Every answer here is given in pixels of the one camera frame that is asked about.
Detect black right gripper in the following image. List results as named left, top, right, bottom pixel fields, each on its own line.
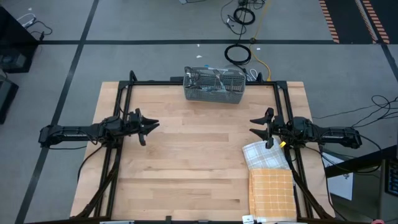
left=249, top=107, right=287, bottom=142

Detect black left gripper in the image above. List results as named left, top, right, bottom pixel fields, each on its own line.
left=124, top=108, right=160, bottom=136

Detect grey plastic cutlery basket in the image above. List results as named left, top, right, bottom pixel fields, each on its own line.
left=182, top=65, right=246, bottom=105

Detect white plaid cloth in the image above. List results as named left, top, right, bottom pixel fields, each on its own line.
left=241, top=139, right=292, bottom=171

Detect orange plaid cloth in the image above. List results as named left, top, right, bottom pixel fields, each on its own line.
left=248, top=167, right=298, bottom=223

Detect white paper sheet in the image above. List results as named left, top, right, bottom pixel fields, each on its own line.
left=322, top=152, right=354, bottom=202

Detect black desk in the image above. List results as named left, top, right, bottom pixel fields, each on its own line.
left=323, top=145, right=398, bottom=224

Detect black mat orange-striped edges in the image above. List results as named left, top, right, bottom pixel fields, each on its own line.
left=318, top=0, right=398, bottom=45

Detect dark screen device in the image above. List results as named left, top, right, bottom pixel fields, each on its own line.
left=384, top=158, right=398, bottom=197

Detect black box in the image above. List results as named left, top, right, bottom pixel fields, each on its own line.
left=0, top=76, right=19, bottom=125

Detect black cabinet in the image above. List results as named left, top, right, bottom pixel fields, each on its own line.
left=0, top=6, right=39, bottom=74

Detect white looped cable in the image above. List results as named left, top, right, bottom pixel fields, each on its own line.
left=244, top=68, right=259, bottom=82

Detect yellow floor cable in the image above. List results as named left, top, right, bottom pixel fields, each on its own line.
left=248, top=0, right=273, bottom=82

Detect large coiled black cable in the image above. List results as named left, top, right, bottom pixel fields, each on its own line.
left=223, top=44, right=252, bottom=66

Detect thin black floor cable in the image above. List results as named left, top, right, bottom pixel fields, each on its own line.
left=220, top=0, right=267, bottom=41

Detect black floor cable bundle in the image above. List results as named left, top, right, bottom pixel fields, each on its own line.
left=312, top=94, right=398, bottom=125

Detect small coiled black cable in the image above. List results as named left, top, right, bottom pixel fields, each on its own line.
left=233, top=6, right=257, bottom=26

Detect black cable with plug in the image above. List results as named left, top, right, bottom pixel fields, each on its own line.
left=29, top=20, right=53, bottom=41

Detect white floor cable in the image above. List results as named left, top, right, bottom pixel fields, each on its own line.
left=17, top=12, right=37, bottom=28

